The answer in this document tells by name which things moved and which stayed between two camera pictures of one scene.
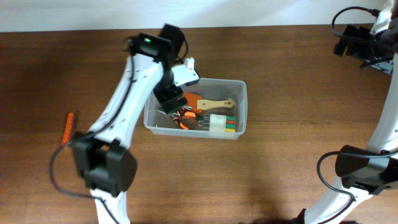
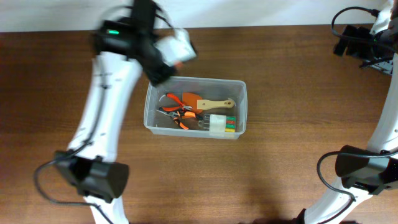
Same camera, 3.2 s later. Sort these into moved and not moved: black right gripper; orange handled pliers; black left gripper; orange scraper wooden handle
Moved: black left gripper
Not moved: orange handled pliers; orange scraper wooden handle; black right gripper
